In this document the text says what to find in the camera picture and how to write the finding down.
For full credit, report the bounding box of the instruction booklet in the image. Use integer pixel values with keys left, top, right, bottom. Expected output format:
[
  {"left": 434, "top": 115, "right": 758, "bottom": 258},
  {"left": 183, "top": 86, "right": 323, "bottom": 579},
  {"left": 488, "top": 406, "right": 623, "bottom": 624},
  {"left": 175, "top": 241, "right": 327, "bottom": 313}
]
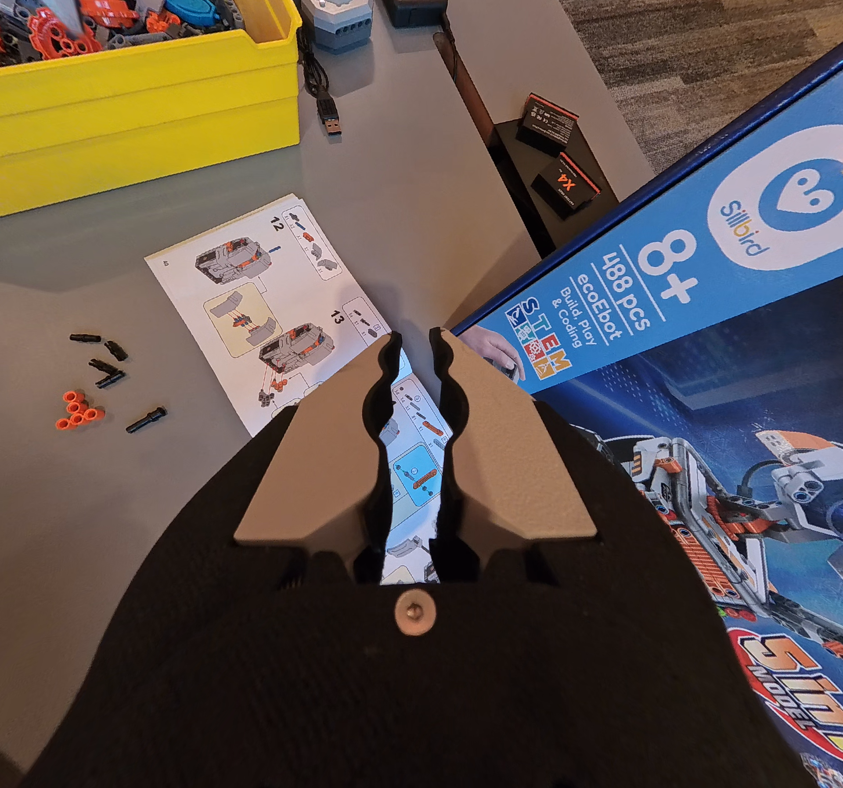
[{"left": 145, "top": 193, "right": 455, "bottom": 586}]

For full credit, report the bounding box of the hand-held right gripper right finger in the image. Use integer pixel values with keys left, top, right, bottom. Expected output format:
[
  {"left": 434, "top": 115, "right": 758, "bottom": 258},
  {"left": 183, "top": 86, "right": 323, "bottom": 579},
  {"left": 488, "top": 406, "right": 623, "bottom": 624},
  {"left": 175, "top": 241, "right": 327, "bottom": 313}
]
[{"left": 428, "top": 327, "right": 598, "bottom": 583}]

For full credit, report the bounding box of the black shelf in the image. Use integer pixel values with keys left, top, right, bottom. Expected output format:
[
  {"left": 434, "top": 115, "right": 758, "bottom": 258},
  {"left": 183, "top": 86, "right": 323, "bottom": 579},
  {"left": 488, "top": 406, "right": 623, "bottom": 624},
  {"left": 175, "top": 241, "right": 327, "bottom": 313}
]
[{"left": 490, "top": 118, "right": 620, "bottom": 259}]

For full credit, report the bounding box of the blue oval building piece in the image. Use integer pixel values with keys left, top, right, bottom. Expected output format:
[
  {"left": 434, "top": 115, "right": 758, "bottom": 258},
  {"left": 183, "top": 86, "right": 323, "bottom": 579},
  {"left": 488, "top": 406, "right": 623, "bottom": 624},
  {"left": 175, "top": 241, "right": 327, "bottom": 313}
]
[{"left": 165, "top": 0, "right": 221, "bottom": 28}]

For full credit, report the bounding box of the blue toy box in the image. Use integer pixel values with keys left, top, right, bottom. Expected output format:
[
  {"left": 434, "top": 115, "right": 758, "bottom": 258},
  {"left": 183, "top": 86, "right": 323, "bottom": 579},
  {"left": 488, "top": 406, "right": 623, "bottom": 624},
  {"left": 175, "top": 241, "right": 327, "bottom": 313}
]
[{"left": 451, "top": 43, "right": 843, "bottom": 788}]

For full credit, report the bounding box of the pile of building pieces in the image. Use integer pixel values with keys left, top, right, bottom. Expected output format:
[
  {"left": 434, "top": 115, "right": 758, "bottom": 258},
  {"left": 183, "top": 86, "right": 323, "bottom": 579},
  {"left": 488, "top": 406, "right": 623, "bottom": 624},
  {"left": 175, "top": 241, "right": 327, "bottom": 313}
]
[{"left": 0, "top": 0, "right": 248, "bottom": 68}]

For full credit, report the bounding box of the black camera battery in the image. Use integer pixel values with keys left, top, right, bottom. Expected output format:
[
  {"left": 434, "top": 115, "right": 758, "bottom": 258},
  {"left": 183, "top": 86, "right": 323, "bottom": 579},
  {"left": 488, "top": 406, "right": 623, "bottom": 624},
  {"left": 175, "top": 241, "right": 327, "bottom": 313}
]
[
  {"left": 530, "top": 152, "right": 602, "bottom": 221},
  {"left": 515, "top": 93, "right": 580, "bottom": 158}
]

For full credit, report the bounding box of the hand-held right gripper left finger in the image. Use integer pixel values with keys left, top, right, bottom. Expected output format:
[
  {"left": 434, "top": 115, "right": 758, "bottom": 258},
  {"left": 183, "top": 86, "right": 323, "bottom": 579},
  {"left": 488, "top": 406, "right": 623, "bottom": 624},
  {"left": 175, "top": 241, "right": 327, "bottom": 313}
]
[{"left": 234, "top": 331, "right": 404, "bottom": 583}]

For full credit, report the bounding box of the black USB cable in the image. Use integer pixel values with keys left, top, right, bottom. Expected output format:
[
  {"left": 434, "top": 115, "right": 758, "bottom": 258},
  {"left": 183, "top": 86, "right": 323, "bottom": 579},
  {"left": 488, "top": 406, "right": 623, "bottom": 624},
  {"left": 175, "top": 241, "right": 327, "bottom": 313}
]
[{"left": 296, "top": 27, "right": 345, "bottom": 140}]

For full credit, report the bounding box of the yellow plastic bin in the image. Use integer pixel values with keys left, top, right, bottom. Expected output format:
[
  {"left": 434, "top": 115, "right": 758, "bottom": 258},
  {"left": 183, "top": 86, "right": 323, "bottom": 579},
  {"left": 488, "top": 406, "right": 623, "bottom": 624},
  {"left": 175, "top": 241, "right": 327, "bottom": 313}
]
[{"left": 0, "top": 0, "right": 304, "bottom": 217}]

